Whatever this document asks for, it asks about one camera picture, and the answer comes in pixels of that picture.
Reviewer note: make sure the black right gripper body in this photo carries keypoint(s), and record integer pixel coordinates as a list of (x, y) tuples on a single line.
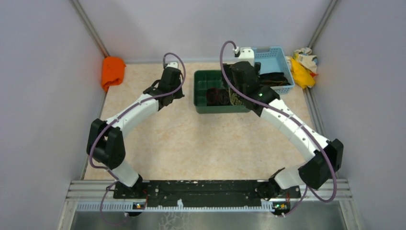
[(228, 74)]

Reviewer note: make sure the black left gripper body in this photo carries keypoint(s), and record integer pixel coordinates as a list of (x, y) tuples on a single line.
[(178, 94)]

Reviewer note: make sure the green compartment organizer tray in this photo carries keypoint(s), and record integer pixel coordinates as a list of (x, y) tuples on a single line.
[(204, 80)]

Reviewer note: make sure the light blue plastic basket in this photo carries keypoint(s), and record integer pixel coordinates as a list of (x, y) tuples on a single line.
[(272, 60)]

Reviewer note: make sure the red navy striped tie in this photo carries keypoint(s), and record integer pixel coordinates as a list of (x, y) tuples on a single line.
[(212, 97)]

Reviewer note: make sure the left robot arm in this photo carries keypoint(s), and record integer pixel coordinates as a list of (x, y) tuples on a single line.
[(106, 148)]

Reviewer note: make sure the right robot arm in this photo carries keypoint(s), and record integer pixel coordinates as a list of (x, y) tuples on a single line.
[(323, 157)]

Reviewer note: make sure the olive rolled tie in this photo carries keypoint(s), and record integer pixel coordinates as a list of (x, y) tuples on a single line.
[(234, 98)]

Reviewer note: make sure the black tie in basket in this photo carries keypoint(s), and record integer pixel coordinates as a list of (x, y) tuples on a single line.
[(274, 79)]

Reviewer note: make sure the dark brown rolled tie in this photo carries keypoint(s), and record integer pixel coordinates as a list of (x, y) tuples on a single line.
[(223, 97)]

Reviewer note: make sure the yellow crumpled cloth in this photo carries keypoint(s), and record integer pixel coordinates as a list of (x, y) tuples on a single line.
[(301, 76)]

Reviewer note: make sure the orange folded cloth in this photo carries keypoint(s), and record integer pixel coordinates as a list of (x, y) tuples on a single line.
[(113, 69)]

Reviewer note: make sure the white patterned crumpled cloth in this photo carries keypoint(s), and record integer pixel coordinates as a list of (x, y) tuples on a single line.
[(305, 57)]

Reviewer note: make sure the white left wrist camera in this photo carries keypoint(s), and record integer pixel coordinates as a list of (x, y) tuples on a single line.
[(172, 65)]

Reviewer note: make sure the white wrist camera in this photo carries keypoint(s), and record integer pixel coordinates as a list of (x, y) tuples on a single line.
[(245, 54), (172, 65)]

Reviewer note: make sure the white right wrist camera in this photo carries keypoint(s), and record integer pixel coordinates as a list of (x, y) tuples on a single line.
[(245, 54)]

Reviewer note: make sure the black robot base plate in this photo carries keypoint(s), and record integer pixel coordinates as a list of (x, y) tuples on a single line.
[(205, 193)]

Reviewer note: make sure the white slotted cable duct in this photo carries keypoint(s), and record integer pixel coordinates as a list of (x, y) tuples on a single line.
[(132, 206)]

